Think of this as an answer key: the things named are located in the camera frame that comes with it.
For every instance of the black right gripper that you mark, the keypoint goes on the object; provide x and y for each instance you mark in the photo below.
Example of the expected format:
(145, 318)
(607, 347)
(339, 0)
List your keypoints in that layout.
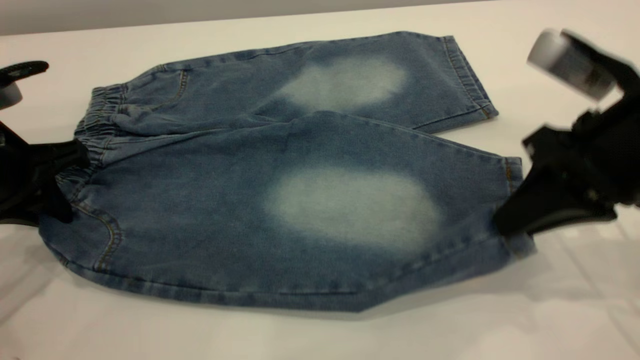
(605, 155)

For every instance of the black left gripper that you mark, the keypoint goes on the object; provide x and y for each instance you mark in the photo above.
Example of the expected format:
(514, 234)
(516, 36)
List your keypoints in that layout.
(15, 180)

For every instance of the blue denim shorts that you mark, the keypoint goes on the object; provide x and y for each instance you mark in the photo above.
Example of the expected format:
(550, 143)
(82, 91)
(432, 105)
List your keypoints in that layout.
(225, 200)

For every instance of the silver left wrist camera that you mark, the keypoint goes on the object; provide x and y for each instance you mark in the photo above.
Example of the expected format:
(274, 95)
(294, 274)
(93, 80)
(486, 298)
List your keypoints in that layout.
(9, 96)

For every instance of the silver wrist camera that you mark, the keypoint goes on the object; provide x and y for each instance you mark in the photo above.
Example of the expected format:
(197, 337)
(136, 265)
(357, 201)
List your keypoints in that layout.
(570, 64)
(9, 96)

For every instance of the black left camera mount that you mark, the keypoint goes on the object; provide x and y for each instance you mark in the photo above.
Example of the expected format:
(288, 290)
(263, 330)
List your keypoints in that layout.
(25, 68)

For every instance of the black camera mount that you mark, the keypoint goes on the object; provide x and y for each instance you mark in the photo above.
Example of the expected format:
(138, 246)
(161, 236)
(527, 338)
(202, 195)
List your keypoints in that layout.
(25, 68)
(612, 67)

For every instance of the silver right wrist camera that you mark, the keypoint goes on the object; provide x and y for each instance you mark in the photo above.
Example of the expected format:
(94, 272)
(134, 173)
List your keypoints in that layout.
(570, 64)

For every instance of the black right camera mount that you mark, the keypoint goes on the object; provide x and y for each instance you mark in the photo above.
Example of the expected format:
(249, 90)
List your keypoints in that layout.
(612, 67)

